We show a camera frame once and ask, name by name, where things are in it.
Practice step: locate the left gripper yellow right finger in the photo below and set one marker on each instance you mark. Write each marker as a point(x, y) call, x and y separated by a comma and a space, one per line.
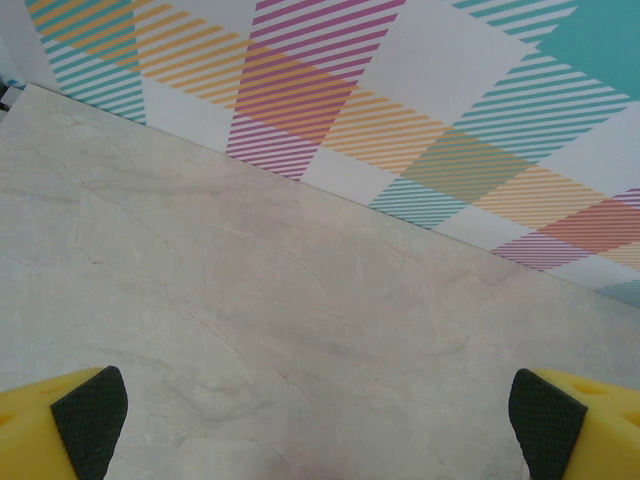
point(590, 435)

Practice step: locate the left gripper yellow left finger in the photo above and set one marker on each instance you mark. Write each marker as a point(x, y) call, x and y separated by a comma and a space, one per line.
point(50, 435)

